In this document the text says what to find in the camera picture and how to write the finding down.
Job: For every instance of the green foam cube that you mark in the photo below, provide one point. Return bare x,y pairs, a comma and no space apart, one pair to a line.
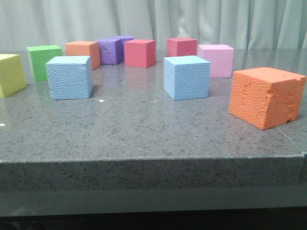
39,56

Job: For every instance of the yellow foam cube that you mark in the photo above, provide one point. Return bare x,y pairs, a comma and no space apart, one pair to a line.
11,74

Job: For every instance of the rear purple foam cube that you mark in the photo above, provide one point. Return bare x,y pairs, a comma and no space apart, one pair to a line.
123,39

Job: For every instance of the purple foam cube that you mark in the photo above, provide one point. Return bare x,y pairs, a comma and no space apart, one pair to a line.
123,39
110,51

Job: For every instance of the light blue foam cube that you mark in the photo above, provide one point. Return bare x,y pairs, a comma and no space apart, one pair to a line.
186,77
70,77

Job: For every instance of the pink foam cube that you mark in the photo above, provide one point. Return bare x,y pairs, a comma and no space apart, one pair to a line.
220,57

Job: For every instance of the front purple foam cube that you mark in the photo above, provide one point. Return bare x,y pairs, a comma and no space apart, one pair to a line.
110,51

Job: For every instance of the large damaged orange foam cube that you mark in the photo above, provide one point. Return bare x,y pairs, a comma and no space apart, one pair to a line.
266,97

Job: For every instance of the rear orange foam cube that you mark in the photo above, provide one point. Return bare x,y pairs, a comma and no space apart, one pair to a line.
84,48

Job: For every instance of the smooth red foam cube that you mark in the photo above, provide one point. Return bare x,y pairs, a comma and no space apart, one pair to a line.
181,46

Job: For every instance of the textured red foam cube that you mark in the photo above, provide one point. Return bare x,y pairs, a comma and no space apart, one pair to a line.
140,53

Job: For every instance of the white pleated curtain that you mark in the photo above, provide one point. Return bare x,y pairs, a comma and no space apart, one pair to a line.
242,24

